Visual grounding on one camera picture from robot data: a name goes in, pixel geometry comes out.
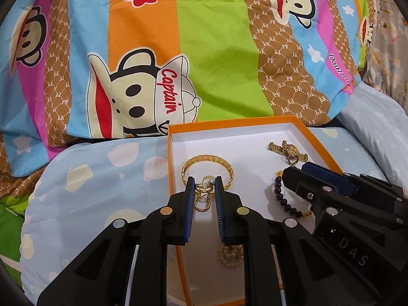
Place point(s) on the light blue planet quilt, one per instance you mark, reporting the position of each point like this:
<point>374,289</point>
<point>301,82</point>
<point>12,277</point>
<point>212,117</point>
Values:
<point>95,181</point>

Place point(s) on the striped cartoon monkey blanket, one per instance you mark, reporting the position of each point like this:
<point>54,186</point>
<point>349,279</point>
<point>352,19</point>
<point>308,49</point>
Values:
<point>207,54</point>

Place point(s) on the pale blue textured cloth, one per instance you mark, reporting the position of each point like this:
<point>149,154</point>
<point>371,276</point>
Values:
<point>376,127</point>

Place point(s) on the green cloth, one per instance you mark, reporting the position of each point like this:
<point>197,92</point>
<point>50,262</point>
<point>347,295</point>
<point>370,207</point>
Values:
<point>9,229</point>

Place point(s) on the gold wristwatch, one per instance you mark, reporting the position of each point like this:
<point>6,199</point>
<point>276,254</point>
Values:
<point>280,148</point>

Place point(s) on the grey floral cloth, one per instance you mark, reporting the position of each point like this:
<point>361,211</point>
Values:
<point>389,38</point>

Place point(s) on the orange jewelry box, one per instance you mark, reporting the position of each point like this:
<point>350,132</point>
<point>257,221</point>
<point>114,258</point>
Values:
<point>251,178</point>

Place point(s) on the gold hoop earring with charm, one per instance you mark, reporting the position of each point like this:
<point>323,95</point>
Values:
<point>204,186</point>

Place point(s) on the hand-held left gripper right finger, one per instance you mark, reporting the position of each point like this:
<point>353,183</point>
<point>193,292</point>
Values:
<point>220,210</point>

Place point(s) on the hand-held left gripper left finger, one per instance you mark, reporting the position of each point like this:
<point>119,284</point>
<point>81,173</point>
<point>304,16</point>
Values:
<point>190,204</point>

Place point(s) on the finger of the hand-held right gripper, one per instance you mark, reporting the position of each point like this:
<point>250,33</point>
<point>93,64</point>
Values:
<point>299,181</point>
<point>328,175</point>

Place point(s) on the gold bangle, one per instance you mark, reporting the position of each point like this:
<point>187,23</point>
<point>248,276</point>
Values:
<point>188,165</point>

